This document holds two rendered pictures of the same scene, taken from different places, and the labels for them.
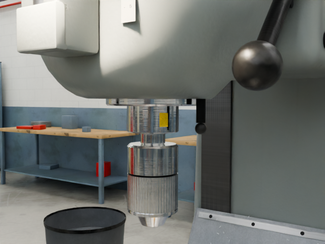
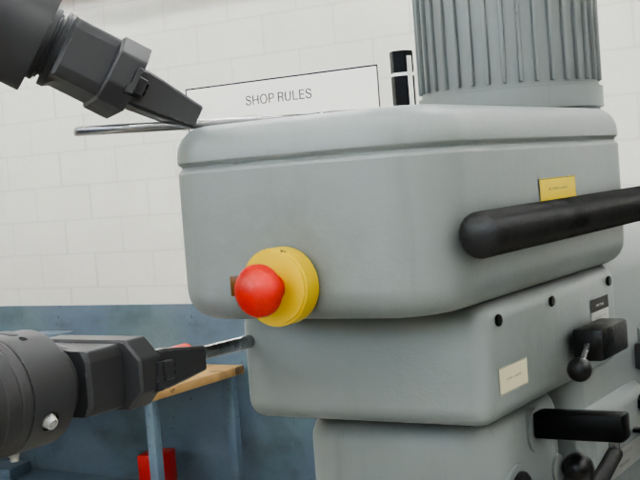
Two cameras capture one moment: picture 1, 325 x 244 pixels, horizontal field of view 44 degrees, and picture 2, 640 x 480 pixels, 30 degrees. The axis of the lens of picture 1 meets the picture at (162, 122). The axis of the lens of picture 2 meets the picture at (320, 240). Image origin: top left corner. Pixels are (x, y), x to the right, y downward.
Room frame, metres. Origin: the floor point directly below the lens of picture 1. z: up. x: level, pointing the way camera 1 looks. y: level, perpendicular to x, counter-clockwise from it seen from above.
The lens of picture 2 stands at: (-0.74, 0.14, 1.84)
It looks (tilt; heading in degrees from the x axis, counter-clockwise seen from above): 3 degrees down; 358
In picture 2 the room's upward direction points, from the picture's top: 4 degrees counter-clockwise
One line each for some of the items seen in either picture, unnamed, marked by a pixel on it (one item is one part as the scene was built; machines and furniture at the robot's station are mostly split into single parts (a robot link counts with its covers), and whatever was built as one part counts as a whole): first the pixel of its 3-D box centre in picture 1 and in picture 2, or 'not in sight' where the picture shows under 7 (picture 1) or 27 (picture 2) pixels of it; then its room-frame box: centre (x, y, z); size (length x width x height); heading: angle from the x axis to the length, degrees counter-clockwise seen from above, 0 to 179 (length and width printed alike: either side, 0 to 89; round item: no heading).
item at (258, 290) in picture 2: not in sight; (263, 290); (0.16, 0.15, 1.76); 0.04 x 0.03 x 0.04; 56
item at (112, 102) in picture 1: (153, 101); not in sight; (0.37, 0.01, 1.31); 0.09 x 0.09 x 0.01
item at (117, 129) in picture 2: not in sight; (218, 122); (0.29, 0.18, 1.89); 0.24 x 0.04 x 0.01; 105
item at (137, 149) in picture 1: (152, 148); not in sight; (0.37, 0.01, 1.26); 0.05 x 0.05 x 0.01
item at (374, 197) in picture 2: not in sight; (419, 202); (0.38, 0.00, 1.81); 0.47 x 0.26 x 0.16; 146
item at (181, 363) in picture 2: not in sight; (183, 364); (0.22, 0.22, 1.70); 0.06 x 0.02 x 0.03; 145
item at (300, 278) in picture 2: not in sight; (280, 286); (0.18, 0.14, 1.76); 0.06 x 0.02 x 0.06; 56
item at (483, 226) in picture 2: not in sight; (578, 214); (0.31, -0.13, 1.79); 0.45 x 0.04 x 0.04; 146
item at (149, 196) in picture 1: (152, 182); not in sight; (0.37, 0.01, 1.23); 0.05 x 0.05 x 0.05
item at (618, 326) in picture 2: not in sight; (588, 349); (0.34, -0.14, 1.66); 0.12 x 0.04 x 0.04; 146
